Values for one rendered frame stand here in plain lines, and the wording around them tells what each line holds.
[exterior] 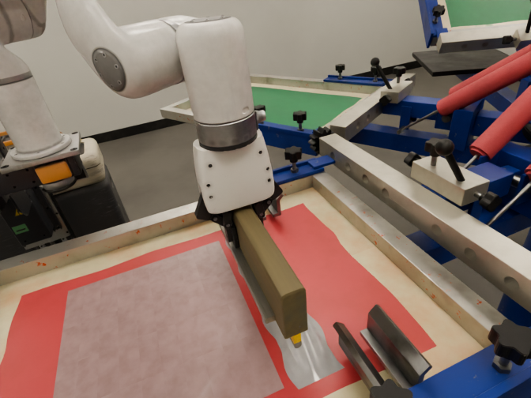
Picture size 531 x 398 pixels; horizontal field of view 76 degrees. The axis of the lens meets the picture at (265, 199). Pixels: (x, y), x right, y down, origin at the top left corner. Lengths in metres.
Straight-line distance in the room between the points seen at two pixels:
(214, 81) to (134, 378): 0.42
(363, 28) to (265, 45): 1.42
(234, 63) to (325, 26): 4.52
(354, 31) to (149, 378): 4.89
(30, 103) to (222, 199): 0.54
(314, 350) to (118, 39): 0.46
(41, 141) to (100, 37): 0.52
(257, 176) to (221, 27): 0.18
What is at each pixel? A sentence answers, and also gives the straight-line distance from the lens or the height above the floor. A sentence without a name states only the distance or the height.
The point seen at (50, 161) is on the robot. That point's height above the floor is 1.13.
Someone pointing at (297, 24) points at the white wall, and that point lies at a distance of 4.70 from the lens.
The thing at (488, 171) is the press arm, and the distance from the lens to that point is 0.80.
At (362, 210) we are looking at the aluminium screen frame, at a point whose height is 0.99.
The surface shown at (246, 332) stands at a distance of 0.57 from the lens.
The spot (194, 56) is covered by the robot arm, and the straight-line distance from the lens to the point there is 0.38.
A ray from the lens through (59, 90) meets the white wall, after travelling 4.34.
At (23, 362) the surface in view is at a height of 0.96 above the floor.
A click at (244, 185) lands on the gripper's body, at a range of 0.45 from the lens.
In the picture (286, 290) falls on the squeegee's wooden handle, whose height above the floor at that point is 1.14.
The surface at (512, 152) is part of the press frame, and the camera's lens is 0.88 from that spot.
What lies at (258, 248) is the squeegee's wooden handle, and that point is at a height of 1.14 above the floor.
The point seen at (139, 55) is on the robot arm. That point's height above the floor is 1.36.
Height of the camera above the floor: 1.41
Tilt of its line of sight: 33 degrees down
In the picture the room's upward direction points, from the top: 8 degrees counter-clockwise
